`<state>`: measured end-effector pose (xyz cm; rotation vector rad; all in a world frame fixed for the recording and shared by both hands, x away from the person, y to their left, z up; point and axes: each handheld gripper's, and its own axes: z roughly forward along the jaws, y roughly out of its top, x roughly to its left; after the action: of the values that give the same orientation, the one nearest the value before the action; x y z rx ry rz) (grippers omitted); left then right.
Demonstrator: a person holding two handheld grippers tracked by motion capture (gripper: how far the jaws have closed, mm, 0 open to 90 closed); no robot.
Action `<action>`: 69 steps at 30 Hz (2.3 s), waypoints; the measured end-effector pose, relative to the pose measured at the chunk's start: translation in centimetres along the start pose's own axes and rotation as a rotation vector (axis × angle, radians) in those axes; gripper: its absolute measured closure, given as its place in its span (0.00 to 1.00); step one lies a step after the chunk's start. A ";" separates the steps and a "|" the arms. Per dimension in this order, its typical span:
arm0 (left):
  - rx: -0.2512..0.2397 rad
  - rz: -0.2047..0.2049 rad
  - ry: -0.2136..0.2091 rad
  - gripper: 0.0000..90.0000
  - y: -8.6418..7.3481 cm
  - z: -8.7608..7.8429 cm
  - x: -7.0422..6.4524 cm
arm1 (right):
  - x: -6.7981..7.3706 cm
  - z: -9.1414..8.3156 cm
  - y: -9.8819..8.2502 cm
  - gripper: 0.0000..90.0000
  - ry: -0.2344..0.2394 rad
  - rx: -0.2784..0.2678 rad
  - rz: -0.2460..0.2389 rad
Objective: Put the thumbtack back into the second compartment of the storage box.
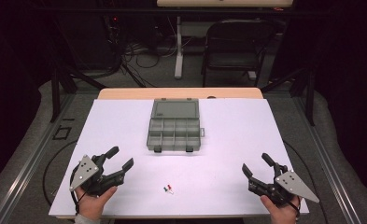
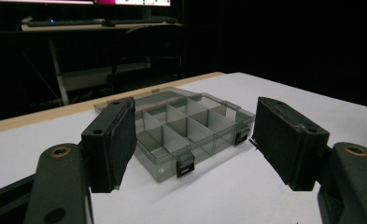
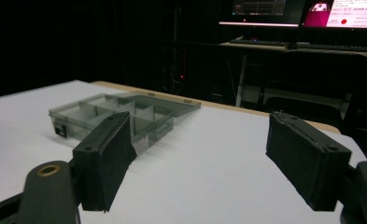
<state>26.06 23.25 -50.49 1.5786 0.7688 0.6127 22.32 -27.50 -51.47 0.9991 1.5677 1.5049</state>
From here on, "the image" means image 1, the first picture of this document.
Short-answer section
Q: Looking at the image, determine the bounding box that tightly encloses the aluminium floor rail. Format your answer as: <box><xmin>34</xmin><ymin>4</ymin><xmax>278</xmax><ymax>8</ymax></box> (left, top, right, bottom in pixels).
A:
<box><xmin>0</xmin><ymin>92</ymin><xmax>77</xmax><ymax>224</ymax></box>
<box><xmin>291</xmin><ymin>96</ymin><xmax>363</xmax><ymax>224</ymax></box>

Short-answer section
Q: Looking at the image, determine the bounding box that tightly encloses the white table mat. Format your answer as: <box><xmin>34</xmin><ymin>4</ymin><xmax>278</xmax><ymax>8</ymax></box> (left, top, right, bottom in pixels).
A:
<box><xmin>49</xmin><ymin>98</ymin><xmax>310</xmax><ymax>217</ymax></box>

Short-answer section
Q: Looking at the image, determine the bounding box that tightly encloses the black metal stand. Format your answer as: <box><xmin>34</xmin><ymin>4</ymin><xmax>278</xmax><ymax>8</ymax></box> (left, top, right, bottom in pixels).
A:
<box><xmin>49</xmin><ymin>65</ymin><xmax>108</xmax><ymax>123</ymax></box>
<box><xmin>260</xmin><ymin>66</ymin><xmax>317</xmax><ymax>127</ymax></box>

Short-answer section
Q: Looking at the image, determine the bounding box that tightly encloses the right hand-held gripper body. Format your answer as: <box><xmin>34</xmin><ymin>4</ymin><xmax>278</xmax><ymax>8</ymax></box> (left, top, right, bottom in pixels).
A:
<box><xmin>247</xmin><ymin>163</ymin><xmax>320</xmax><ymax>208</ymax></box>

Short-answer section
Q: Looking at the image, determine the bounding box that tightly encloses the black floor cable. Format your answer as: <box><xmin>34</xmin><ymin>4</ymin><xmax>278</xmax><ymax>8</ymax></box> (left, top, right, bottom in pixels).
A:
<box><xmin>42</xmin><ymin>139</ymin><xmax>78</xmax><ymax>207</ymax></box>
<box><xmin>282</xmin><ymin>141</ymin><xmax>329</xmax><ymax>224</ymax></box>

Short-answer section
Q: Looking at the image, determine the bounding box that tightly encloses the right hand-held gripper cable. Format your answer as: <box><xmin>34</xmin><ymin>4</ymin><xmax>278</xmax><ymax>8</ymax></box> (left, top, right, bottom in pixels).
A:
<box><xmin>288</xmin><ymin>196</ymin><xmax>302</xmax><ymax>217</ymax></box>

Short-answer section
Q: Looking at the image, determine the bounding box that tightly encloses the beige desk top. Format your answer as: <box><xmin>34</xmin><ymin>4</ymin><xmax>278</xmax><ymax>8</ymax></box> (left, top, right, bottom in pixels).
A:
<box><xmin>156</xmin><ymin>0</ymin><xmax>293</xmax><ymax>7</ymax></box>

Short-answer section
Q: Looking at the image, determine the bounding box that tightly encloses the person's right hand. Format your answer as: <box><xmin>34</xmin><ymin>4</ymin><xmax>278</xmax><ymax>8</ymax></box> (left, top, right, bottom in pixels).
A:
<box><xmin>260</xmin><ymin>195</ymin><xmax>303</xmax><ymax>224</ymax></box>

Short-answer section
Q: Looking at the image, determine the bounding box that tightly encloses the grey plastic compartment box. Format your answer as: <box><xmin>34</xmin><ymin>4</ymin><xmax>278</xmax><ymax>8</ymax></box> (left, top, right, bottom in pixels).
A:
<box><xmin>146</xmin><ymin>98</ymin><xmax>205</xmax><ymax>153</ymax></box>

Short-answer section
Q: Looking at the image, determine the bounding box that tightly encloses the bundle of floor cables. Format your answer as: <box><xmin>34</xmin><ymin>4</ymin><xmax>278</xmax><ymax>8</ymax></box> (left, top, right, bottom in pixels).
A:
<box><xmin>120</xmin><ymin>38</ymin><xmax>179</xmax><ymax>70</ymax></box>

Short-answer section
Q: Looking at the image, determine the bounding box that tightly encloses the black folding chair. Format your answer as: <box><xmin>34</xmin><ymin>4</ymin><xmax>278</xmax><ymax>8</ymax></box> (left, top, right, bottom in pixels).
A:
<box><xmin>202</xmin><ymin>19</ymin><xmax>277</xmax><ymax>88</ymax></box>

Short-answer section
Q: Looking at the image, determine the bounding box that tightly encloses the person's left hand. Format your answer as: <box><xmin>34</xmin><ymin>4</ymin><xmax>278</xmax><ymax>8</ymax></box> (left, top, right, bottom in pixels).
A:
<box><xmin>75</xmin><ymin>186</ymin><xmax>119</xmax><ymax>222</ymax></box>

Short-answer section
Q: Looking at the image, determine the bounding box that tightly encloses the dark equipment rack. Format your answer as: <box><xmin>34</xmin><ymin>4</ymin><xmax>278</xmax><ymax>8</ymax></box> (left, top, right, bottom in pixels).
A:
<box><xmin>101</xmin><ymin>12</ymin><xmax>123</xmax><ymax>74</ymax></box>

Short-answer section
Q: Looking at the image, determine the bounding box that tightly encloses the light wooden table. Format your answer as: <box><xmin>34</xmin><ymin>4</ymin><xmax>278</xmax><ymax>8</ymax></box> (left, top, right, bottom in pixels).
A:
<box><xmin>96</xmin><ymin>87</ymin><xmax>264</xmax><ymax>101</ymax></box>

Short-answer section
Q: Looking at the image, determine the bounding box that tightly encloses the hand-held gripper cable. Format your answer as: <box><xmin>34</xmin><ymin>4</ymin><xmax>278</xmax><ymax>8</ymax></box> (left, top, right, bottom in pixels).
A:
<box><xmin>288</xmin><ymin>196</ymin><xmax>302</xmax><ymax>217</ymax></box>
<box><xmin>68</xmin><ymin>174</ymin><xmax>88</xmax><ymax>217</ymax></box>

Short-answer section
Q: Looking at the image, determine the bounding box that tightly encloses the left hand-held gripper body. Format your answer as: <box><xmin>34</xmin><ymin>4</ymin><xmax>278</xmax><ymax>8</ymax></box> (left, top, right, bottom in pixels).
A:
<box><xmin>68</xmin><ymin>153</ymin><xmax>126</xmax><ymax>198</ymax></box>

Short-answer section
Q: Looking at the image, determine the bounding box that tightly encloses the left hand-held gripper cable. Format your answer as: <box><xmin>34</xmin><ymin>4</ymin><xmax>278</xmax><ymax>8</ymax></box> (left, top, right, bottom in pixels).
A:
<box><xmin>68</xmin><ymin>174</ymin><xmax>88</xmax><ymax>217</ymax></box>

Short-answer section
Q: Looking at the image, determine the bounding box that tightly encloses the white desk leg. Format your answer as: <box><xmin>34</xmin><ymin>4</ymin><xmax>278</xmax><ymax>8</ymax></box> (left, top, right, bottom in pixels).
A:
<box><xmin>174</xmin><ymin>16</ymin><xmax>185</xmax><ymax>80</ymax></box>

